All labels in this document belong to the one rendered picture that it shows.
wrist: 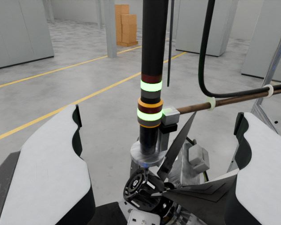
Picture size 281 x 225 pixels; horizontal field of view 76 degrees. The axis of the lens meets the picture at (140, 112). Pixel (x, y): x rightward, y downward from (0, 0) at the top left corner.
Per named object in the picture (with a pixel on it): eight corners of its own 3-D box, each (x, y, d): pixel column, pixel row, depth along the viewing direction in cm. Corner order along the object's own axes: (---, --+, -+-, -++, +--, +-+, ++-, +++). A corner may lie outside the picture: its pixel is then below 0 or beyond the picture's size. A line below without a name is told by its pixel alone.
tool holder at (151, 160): (163, 137, 42) (167, 100, 37) (179, 159, 36) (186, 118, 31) (126, 147, 39) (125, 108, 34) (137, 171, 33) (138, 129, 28)
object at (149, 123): (154, 111, 35) (155, 106, 35) (165, 123, 32) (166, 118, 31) (134, 115, 34) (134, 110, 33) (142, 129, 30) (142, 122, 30)
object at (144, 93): (155, 89, 32) (155, 82, 31) (164, 97, 29) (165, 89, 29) (137, 91, 31) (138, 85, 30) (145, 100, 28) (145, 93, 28)
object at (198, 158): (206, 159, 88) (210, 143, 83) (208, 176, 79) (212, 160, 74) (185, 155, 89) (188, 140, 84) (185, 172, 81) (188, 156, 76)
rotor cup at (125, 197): (174, 176, 66) (148, 154, 63) (181, 208, 52) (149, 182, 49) (146, 199, 69) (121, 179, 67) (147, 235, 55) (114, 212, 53)
